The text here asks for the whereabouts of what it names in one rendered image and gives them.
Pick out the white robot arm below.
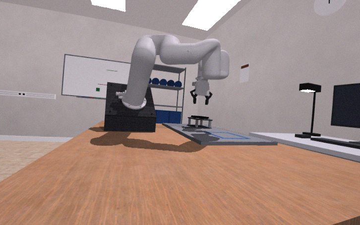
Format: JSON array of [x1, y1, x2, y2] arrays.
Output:
[[116, 35, 230, 110]]

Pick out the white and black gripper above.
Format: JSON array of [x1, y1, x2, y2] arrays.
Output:
[[190, 80, 213, 105]]

